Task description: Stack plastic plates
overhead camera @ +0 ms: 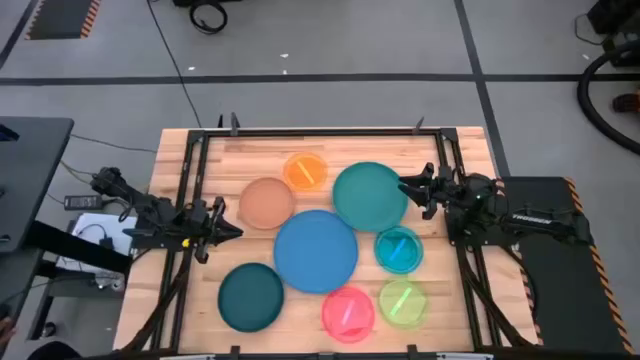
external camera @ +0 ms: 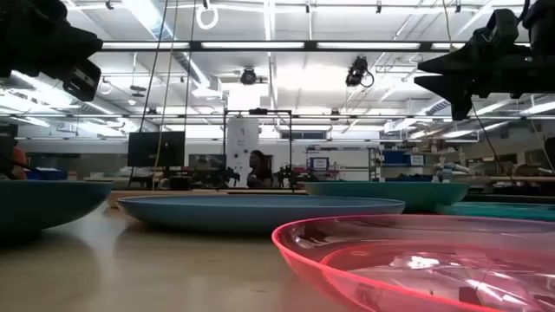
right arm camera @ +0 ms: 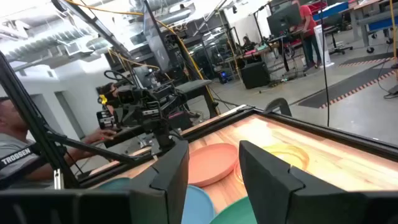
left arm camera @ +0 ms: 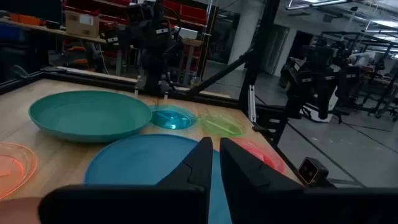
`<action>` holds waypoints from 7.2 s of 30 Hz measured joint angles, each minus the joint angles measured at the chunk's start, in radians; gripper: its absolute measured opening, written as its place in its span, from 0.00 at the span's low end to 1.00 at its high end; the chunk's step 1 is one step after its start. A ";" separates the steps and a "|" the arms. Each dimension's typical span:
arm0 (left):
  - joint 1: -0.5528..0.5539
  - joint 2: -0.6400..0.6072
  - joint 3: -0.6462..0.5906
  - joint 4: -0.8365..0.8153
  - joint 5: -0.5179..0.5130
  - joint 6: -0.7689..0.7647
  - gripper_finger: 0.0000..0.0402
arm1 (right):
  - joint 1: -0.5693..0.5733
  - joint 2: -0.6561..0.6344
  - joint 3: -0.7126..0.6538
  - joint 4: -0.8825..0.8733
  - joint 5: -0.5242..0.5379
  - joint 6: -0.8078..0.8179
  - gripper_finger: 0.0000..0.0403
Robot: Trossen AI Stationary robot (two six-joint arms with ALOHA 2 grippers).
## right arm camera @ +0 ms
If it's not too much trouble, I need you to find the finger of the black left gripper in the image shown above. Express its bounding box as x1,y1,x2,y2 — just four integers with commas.
96,110,118,121
96,119,118,130

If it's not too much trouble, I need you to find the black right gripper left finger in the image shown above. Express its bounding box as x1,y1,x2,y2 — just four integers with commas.
129,139,190,224

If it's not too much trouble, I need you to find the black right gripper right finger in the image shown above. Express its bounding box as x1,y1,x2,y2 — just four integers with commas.
238,139,305,224

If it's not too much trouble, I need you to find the pink transparent plastic plate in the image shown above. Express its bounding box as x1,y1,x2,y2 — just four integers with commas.
233,158,249,185

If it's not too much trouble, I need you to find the blue opaque plastic plate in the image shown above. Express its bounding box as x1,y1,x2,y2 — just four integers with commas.
181,184,216,224

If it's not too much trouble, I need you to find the yellow transparent plastic plate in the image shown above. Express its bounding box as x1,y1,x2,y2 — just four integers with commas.
263,144,310,171

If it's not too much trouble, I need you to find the green opaque plastic plate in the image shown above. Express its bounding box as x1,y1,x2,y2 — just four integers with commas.
209,195,258,224

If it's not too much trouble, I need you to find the teal plastic plate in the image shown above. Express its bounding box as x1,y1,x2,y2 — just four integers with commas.
95,177,131,191

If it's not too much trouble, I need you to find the salmon opaque plastic plate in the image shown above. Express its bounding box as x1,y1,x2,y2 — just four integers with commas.
187,142,239,188

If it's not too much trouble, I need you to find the black link with Trossen label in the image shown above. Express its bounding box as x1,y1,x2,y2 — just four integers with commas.
0,146,43,187

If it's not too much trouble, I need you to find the person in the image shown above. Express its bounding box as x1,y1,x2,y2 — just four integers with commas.
0,96,118,189
98,82,119,116
241,35,256,53

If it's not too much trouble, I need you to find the black desk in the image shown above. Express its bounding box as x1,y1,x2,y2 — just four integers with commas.
175,78,220,118

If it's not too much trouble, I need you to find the black computer monitor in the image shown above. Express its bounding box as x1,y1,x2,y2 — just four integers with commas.
266,2,303,39
142,0,175,73

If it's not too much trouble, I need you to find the black box cabinet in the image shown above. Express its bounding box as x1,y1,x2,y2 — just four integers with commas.
240,61,271,90

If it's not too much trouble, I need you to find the black orange-striped floor mat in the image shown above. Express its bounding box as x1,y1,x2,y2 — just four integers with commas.
338,52,396,68
297,67,398,110

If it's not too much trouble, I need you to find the white tower appliance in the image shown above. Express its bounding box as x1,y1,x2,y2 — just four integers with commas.
313,24,334,68

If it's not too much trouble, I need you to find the person's leg with red shoe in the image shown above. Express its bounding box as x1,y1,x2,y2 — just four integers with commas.
291,0,323,70

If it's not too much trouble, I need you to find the black office chair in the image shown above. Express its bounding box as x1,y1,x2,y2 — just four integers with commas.
322,12,354,56

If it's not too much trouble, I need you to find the black aluminium table frame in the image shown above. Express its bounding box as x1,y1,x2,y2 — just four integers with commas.
0,51,398,191

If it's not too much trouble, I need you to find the yellow cable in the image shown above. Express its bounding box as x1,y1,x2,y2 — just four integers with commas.
64,0,220,115

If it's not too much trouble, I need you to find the thin black cable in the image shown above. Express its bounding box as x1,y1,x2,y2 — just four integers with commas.
319,0,331,128

